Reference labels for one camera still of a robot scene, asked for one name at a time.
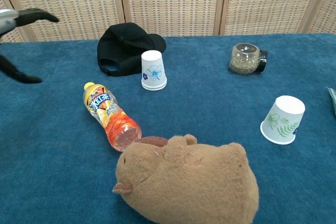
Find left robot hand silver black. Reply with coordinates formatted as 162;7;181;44
0;8;60;84

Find white paper cup green leaves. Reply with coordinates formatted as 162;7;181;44
260;95;306;145

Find black baseball cap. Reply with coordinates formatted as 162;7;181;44
97;23;167;77

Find iced tea plastic bottle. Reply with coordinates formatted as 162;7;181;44
83;82;142;152

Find blue carpet table cover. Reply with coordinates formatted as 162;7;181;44
0;33;336;224

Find glass jar with black lid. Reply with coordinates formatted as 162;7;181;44
228;42;269;74

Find brown capybara plush toy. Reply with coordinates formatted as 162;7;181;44
112;134;260;224

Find green plastic packet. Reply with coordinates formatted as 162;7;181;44
324;87;336;117

